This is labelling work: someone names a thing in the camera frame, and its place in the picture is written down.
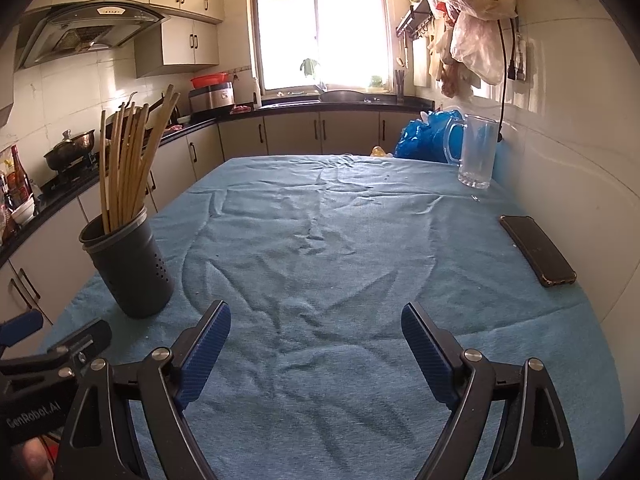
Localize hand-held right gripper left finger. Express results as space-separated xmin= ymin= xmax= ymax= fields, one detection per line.
xmin=62 ymin=300 xmax=232 ymax=480

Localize tall dark sauce bottle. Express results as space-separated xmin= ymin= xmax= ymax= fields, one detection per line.
xmin=10 ymin=145 xmax=32 ymax=202

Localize blue tablecloth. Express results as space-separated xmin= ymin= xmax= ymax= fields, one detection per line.
xmin=39 ymin=154 xmax=626 ymax=480

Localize metal wall rack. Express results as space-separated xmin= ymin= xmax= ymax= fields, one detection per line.
xmin=396 ymin=0 xmax=435 ymax=39

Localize short dark sauce bottle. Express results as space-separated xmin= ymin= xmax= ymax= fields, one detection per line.
xmin=0 ymin=170 xmax=15 ymax=213

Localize beige lower kitchen cabinets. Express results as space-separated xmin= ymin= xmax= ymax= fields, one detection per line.
xmin=0 ymin=107 xmax=431 ymax=331

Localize red plastic basin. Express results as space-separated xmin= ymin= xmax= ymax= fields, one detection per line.
xmin=191 ymin=73 xmax=234 ymax=88

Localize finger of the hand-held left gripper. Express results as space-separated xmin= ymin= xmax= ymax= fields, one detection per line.
xmin=0 ymin=317 xmax=114 ymax=379
xmin=0 ymin=308 xmax=44 ymax=347

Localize translucent plastic bag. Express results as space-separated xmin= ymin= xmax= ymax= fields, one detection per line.
xmin=450 ymin=10 xmax=506 ymax=87

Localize steel range hood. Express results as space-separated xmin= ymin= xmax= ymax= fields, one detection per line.
xmin=14 ymin=2 xmax=172 ymax=72

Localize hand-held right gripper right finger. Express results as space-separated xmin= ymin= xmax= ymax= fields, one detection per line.
xmin=401 ymin=302 xmax=581 ymax=480

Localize dark grey chopstick holder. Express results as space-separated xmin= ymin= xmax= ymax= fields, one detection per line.
xmin=79 ymin=205 xmax=176 ymax=320

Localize gas stove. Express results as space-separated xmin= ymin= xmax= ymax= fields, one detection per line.
xmin=40 ymin=152 xmax=101 ymax=193

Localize clear plastic pitcher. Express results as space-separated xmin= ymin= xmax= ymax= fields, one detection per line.
xmin=444 ymin=114 xmax=502 ymax=190

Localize smartphone in brown case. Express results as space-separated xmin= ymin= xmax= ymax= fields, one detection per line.
xmin=498 ymin=214 xmax=578 ymax=288

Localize dark pot with lid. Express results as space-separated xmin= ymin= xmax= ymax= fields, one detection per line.
xmin=43 ymin=129 xmax=97 ymax=172

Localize pale cutting board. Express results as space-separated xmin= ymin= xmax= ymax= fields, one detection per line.
xmin=411 ymin=37 xmax=432 ymax=87

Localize metal basin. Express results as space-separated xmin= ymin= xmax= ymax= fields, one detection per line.
xmin=319 ymin=89 xmax=367 ymax=104

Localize kitchen window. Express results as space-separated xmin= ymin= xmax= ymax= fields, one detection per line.
xmin=246 ymin=0 xmax=394 ymax=97

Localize blue plastic bag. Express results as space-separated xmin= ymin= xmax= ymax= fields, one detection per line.
xmin=393 ymin=108 xmax=468 ymax=163

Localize steel rice cooker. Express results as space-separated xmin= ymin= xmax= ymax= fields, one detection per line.
xmin=188 ymin=82 xmax=236 ymax=113

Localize person's left hand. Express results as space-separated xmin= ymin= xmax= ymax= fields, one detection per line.
xmin=20 ymin=437 xmax=53 ymax=480

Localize black kitchen countertop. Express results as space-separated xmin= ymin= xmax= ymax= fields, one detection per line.
xmin=0 ymin=95 xmax=436 ymax=268

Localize beige hanging plastic bags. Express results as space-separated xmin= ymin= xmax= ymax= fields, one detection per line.
xmin=427 ymin=15 xmax=475 ymax=99

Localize bunch of wooden chopsticks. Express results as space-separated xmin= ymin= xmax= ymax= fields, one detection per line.
xmin=99 ymin=84 xmax=181 ymax=235

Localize white bowl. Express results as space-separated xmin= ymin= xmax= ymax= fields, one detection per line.
xmin=11 ymin=202 xmax=37 ymax=226

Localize white power strip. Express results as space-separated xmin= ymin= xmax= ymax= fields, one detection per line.
xmin=507 ymin=31 xmax=529 ymax=83

